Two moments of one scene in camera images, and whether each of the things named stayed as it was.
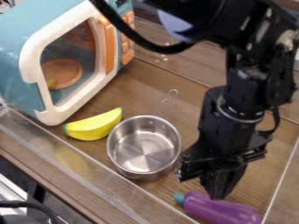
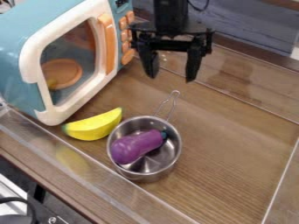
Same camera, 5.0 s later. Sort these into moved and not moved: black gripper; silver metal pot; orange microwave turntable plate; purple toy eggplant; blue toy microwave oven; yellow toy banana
Moved: black gripper; purple toy eggplant
Not moved: silver metal pot; orange microwave turntable plate; yellow toy banana; blue toy microwave oven
